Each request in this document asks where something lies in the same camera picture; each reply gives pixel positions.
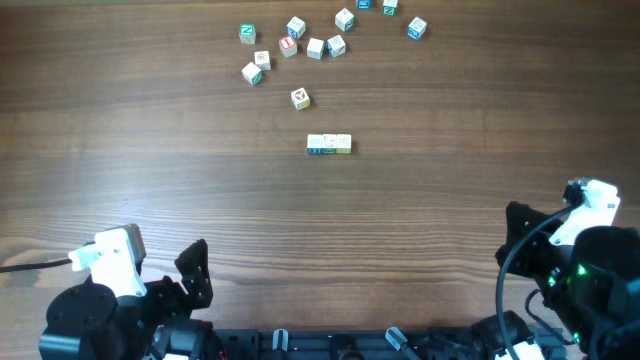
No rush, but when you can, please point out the wooden block number 8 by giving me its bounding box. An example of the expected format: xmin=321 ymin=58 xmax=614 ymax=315
xmin=307 ymin=134 xmax=323 ymax=155

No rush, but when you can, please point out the wooden block green side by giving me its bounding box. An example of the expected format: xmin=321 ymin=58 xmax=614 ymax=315
xmin=322 ymin=134 xmax=337 ymax=154
xmin=241 ymin=62 xmax=264 ymax=86
xmin=335 ymin=8 xmax=355 ymax=32

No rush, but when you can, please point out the wooden block yellow sided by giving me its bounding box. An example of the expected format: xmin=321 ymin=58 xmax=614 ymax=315
xmin=336 ymin=134 xmax=352 ymax=154

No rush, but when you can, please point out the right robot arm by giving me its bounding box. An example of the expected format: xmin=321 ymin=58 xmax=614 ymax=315
xmin=213 ymin=202 xmax=639 ymax=359

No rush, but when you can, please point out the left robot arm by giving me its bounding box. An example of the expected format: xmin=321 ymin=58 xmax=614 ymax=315
xmin=39 ymin=277 xmax=224 ymax=360

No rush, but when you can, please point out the wooden block soccer ball W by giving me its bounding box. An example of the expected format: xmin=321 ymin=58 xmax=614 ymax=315
xmin=291 ymin=88 xmax=311 ymax=110

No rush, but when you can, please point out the wooden block red print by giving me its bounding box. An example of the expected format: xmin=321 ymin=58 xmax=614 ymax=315
xmin=254 ymin=51 xmax=271 ymax=71

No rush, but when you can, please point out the green letter N block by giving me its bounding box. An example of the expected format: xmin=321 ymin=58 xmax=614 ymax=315
xmin=239 ymin=24 xmax=256 ymax=45

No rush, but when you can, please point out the red letter I block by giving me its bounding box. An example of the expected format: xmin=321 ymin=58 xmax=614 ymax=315
xmin=278 ymin=35 xmax=298 ymax=58

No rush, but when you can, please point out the wooden block number 9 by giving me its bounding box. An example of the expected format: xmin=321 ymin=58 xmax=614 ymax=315
xmin=307 ymin=38 xmax=324 ymax=60

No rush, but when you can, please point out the blue block far right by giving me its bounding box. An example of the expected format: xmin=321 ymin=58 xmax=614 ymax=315
xmin=407 ymin=16 xmax=428 ymax=40

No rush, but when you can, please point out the blue sided block upper left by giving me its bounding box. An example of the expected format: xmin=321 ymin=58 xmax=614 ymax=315
xmin=286 ymin=16 xmax=306 ymax=40

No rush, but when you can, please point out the blue sided block letter B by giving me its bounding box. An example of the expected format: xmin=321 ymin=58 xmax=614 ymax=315
xmin=327 ymin=35 xmax=346 ymax=57

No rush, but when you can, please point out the green block top edge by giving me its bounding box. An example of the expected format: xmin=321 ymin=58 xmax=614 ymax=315
xmin=382 ymin=0 xmax=398 ymax=16

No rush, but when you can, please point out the blue block top edge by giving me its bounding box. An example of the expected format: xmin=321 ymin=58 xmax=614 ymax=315
xmin=357 ymin=0 xmax=373 ymax=9

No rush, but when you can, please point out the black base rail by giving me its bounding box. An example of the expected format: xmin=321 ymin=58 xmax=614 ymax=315
xmin=214 ymin=327 xmax=567 ymax=360

